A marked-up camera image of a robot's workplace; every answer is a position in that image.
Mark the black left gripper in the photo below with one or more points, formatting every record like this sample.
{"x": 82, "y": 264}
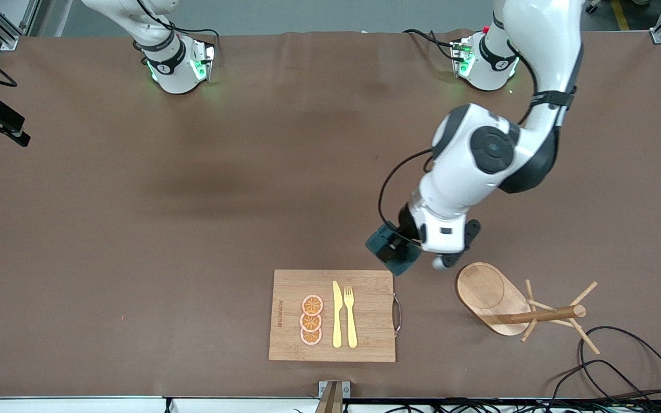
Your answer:
{"x": 406, "y": 222}

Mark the dark green cup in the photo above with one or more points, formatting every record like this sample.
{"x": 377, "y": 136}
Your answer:
{"x": 379, "y": 246}

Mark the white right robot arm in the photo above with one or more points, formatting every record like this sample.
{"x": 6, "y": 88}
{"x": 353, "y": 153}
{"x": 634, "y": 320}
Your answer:
{"x": 172, "y": 69}

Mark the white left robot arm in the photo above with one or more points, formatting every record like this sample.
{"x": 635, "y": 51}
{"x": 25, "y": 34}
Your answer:
{"x": 479, "y": 189}

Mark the wooden cup rack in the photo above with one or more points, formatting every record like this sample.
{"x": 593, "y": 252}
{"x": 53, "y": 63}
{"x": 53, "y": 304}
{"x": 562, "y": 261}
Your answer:
{"x": 479, "y": 292}

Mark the yellow plastic fork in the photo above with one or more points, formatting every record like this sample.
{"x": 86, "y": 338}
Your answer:
{"x": 351, "y": 321}

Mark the yellow plastic knife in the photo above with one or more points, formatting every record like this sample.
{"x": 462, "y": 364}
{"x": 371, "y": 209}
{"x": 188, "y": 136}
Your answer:
{"x": 337, "y": 315}

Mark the wooden cutting board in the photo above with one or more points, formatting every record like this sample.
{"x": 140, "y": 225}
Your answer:
{"x": 365, "y": 344}

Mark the orange slice toy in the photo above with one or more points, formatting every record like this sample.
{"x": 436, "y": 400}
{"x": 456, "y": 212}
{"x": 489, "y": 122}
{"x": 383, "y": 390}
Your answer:
{"x": 312, "y": 305}

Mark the brown table cover sheet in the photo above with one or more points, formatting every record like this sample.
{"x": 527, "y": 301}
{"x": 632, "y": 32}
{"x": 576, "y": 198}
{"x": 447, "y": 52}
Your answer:
{"x": 193, "y": 172}

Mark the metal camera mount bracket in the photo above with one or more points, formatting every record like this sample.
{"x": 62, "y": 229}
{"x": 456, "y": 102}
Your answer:
{"x": 330, "y": 398}

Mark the white table edge rail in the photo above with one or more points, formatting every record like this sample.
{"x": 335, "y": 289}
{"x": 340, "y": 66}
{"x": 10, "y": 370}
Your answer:
{"x": 49, "y": 405}

